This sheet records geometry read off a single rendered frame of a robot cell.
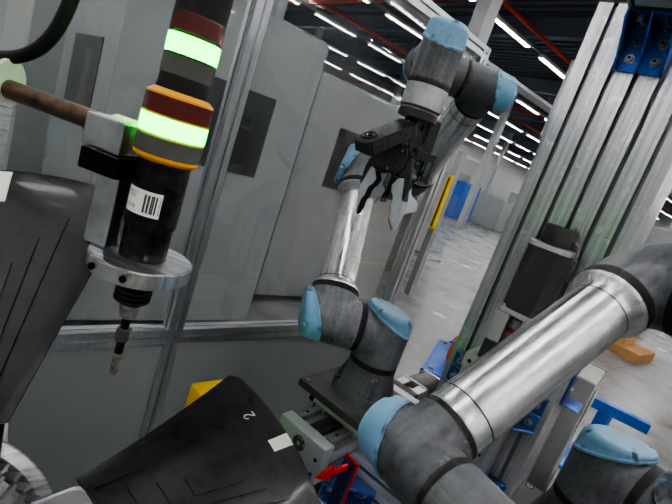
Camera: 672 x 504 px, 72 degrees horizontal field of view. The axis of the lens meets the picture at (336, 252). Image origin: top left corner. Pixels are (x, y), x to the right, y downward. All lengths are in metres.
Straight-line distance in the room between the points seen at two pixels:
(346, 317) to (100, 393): 0.65
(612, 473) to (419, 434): 0.53
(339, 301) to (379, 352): 0.15
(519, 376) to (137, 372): 1.01
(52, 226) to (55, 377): 0.80
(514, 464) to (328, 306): 0.55
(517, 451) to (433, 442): 0.73
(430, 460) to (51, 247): 0.39
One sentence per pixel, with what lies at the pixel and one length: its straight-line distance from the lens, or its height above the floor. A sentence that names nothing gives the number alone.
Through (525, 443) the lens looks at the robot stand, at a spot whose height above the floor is 1.10.
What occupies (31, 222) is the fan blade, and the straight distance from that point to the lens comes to 0.51.
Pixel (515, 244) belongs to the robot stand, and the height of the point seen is 1.50.
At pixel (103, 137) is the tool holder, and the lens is 0.35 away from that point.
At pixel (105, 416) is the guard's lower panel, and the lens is 1.38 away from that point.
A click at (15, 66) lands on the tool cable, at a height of 1.56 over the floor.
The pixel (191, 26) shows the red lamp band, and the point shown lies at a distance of 0.32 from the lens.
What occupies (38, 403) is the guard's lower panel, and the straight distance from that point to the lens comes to 1.30.
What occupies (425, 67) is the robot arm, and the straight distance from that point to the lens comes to 0.85.
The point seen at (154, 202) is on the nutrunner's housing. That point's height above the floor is 1.51.
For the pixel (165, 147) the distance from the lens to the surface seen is 0.32.
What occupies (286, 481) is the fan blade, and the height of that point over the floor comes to 1.21.
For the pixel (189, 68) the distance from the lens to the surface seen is 0.32.
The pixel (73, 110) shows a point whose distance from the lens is 0.38.
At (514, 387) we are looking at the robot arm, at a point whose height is 1.41.
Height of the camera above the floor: 1.58
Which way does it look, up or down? 13 degrees down
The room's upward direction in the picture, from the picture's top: 19 degrees clockwise
